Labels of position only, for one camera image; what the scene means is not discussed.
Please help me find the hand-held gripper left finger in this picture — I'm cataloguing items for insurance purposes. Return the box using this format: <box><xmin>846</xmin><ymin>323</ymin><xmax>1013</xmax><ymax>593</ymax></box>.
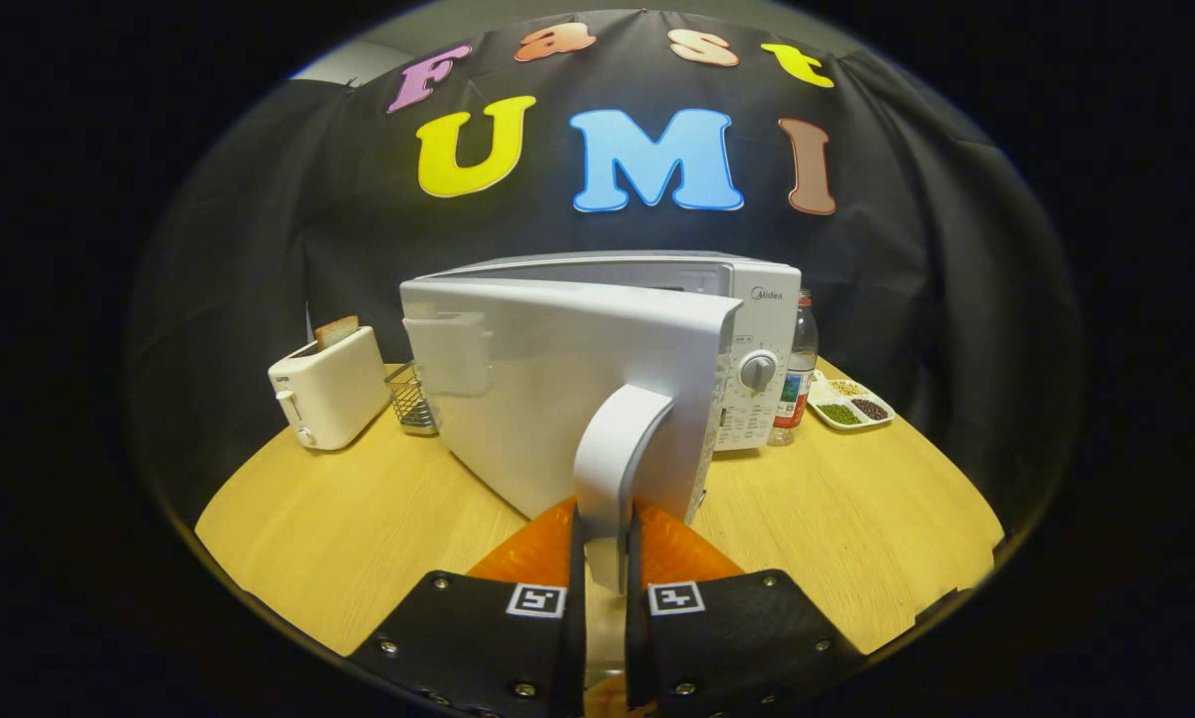
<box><xmin>346</xmin><ymin>496</ymin><xmax>587</xmax><ymax>718</ymax></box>

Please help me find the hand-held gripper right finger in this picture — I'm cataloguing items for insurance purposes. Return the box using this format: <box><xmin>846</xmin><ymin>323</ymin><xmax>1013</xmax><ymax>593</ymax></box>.
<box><xmin>625</xmin><ymin>499</ymin><xmax>868</xmax><ymax>718</ymax></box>

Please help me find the white microwave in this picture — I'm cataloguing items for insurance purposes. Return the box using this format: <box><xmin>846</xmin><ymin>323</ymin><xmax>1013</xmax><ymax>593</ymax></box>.
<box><xmin>399</xmin><ymin>250</ymin><xmax>803</xmax><ymax>596</ymax></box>

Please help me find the clear plastic drink bottle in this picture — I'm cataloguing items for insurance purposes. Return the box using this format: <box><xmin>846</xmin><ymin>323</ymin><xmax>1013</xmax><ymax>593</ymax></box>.
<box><xmin>767</xmin><ymin>289</ymin><xmax>820</xmax><ymax>447</ymax></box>

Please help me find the white divided bean dish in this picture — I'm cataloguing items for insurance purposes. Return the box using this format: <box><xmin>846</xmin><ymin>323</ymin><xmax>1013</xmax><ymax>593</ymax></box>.
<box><xmin>807</xmin><ymin>371</ymin><xmax>896</xmax><ymax>432</ymax></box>

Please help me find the white toaster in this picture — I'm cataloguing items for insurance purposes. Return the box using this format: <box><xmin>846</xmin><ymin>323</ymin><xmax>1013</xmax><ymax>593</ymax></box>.
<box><xmin>267</xmin><ymin>325</ymin><xmax>391</xmax><ymax>451</ymax></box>

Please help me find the wire mesh basket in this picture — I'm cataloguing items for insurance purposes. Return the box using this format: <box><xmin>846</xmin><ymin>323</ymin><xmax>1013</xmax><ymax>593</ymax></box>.
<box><xmin>385</xmin><ymin>361</ymin><xmax>441</xmax><ymax>438</ymax></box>

